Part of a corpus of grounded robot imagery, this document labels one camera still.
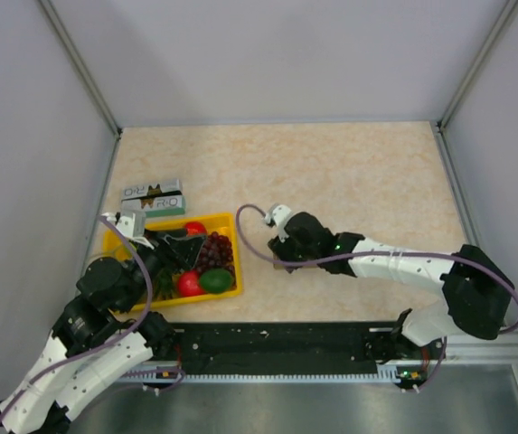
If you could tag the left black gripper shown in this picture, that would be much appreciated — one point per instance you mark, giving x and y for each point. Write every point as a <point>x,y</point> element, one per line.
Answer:
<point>185,250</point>

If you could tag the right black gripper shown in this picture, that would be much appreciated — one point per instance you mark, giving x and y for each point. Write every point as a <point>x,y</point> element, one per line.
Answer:
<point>282,249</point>

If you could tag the brown cardboard box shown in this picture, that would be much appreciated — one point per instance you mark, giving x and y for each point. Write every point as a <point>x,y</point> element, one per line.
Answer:
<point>281,267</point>

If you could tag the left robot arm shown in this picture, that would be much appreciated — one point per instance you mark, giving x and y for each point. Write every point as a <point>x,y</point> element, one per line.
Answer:
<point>88,349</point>

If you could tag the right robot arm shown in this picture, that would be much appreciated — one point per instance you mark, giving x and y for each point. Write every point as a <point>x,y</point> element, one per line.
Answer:
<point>472,291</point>

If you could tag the green toothpaste box front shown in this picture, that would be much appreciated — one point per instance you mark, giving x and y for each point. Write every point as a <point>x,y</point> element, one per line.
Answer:
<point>155,207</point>

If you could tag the red apple back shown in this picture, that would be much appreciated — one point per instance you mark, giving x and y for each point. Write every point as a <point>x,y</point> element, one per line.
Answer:
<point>195,228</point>

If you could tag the red apple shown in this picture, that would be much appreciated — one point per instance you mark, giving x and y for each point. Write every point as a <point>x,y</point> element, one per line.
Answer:
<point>195,228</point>
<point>188,284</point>

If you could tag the green leafy vegetable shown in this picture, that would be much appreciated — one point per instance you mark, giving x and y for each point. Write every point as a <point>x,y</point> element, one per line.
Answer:
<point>164,287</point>

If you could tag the red apple front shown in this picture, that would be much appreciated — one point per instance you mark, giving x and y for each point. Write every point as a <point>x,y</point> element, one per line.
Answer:
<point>188,284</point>

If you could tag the purple grape bunch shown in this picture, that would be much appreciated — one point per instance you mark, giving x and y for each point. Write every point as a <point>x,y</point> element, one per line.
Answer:
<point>216,253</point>

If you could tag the yellow plastic tray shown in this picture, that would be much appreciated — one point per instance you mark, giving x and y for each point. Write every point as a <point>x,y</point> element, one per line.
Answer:
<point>224,224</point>

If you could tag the green lime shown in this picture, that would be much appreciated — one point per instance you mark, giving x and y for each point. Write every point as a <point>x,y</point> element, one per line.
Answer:
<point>216,281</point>

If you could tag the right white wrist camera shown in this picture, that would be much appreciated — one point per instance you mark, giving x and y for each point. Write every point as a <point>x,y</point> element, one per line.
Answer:
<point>277,217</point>

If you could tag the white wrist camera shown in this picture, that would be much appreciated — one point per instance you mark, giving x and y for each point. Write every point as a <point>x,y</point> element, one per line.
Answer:
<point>131,224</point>
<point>277,217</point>

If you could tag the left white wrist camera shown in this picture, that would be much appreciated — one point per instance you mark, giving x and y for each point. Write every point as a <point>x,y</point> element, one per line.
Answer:
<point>131,224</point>

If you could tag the left aluminium frame post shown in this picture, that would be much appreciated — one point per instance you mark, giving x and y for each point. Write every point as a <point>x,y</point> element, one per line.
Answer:
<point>73,55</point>

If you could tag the aluminium frame post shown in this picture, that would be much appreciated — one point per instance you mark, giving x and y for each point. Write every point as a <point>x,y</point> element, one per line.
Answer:
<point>73,55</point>
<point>496,33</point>

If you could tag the right aluminium frame post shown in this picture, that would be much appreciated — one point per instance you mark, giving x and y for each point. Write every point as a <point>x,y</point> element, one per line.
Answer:
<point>496,33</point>

